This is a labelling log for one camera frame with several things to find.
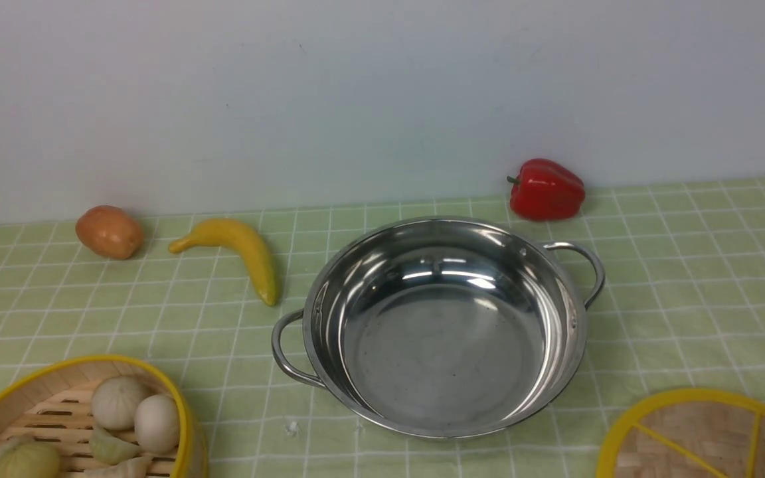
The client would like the yellow rimmed woven steamer lid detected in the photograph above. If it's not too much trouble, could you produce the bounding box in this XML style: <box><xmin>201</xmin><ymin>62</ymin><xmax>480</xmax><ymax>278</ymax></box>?
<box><xmin>596</xmin><ymin>388</ymin><xmax>765</xmax><ymax>477</ymax></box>

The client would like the yellow rimmed bamboo steamer basket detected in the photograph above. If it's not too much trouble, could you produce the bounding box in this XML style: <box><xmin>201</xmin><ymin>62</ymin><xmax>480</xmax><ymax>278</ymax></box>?
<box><xmin>0</xmin><ymin>355</ymin><xmax>210</xmax><ymax>477</ymax></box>

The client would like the yellow banana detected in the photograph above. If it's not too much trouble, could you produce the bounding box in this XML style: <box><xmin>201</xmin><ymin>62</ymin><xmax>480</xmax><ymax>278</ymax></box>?
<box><xmin>167</xmin><ymin>218</ymin><xmax>280</xmax><ymax>307</ymax></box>

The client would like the red bell pepper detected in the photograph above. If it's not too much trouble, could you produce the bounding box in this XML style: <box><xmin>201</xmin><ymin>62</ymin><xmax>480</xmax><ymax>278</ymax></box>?
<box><xmin>507</xmin><ymin>158</ymin><xmax>586</xmax><ymax>222</ymax></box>

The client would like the white round bun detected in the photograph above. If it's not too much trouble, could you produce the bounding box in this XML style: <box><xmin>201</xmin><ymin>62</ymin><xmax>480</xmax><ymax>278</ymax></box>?
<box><xmin>91</xmin><ymin>376</ymin><xmax>151</xmax><ymax>432</ymax></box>
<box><xmin>134</xmin><ymin>394</ymin><xmax>180</xmax><ymax>455</ymax></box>

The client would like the green checked tablecloth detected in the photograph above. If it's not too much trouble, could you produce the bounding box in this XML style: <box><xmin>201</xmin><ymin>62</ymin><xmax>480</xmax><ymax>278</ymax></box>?
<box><xmin>0</xmin><ymin>179</ymin><xmax>765</xmax><ymax>477</ymax></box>

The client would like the white folded dumpling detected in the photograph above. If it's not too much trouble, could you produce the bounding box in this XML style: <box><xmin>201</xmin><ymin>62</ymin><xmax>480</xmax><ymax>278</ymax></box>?
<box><xmin>83</xmin><ymin>456</ymin><xmax>152</xmax><ymax>478</ymax></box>

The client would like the pale green dumpling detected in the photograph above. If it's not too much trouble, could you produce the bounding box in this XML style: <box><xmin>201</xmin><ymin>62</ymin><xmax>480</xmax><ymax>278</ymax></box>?
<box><xmin>89</xmin><ymin>426</ymin><xmax>141</xmax><ymax>465</ymax></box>

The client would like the yellow-green round bun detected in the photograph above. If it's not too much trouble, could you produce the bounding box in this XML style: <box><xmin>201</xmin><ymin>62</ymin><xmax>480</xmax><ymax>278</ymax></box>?
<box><xmin>0</xmin><ymin>441</ymin><xmax>60</xmax><ymax>477</ymax></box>

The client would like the stainless steel two-handled pot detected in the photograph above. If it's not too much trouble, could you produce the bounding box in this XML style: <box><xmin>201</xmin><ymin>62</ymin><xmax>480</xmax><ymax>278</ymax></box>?
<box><xmin>271</xmin><ymin>216</ymin><xmax>606</xmax><ymax>439</ymax></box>

